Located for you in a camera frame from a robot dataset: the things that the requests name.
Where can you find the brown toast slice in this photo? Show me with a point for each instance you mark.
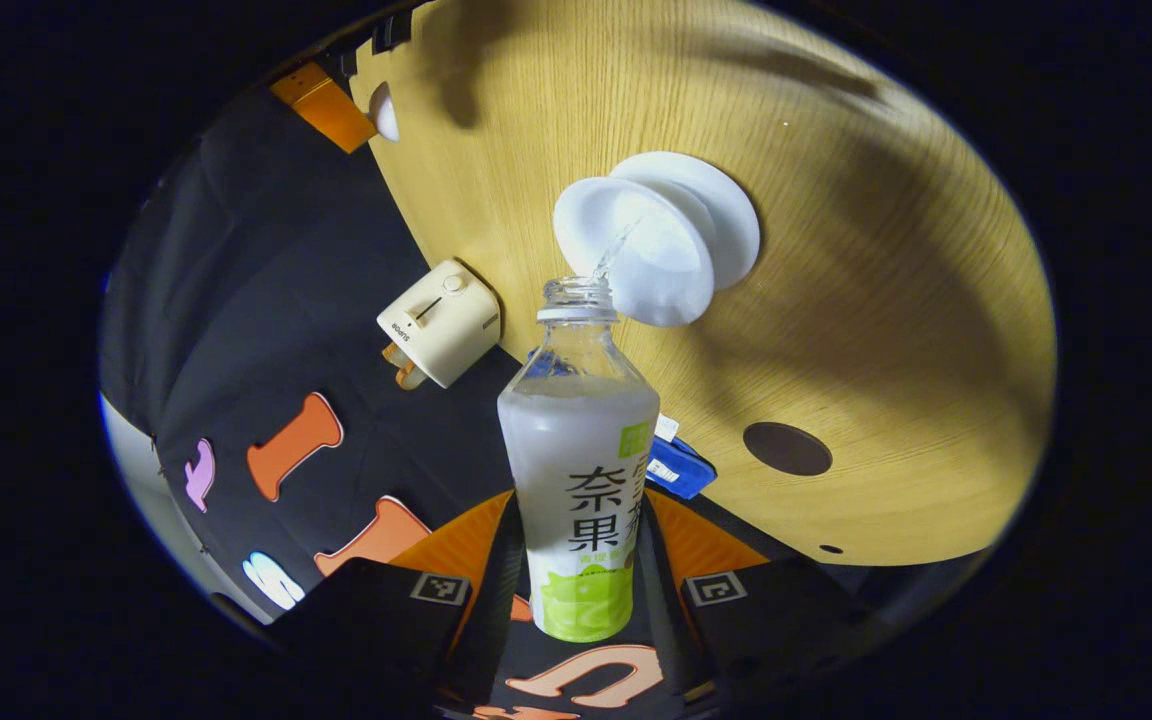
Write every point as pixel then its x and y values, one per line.
pixel 393 353
pixel 411 377

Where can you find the dark round coaster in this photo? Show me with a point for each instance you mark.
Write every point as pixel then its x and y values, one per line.
pixel 788 449

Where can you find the white toaster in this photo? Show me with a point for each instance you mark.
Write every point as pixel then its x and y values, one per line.
pixel 441 325

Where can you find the folded blue towel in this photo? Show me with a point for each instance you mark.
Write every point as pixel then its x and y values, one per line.
pixel 681 465

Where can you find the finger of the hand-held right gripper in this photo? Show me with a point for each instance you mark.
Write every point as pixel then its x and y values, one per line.
pixel 326 108

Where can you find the white saucer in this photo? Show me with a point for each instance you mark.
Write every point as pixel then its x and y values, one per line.
pixel 726 215

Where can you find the clear water bottle white label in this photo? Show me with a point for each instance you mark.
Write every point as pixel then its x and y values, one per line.
pixel 576 480

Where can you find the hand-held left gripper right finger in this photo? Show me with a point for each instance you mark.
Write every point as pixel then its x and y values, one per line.
pixel 786 630

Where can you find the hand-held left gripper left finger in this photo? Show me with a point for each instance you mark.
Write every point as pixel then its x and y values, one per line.
pixel 366 620

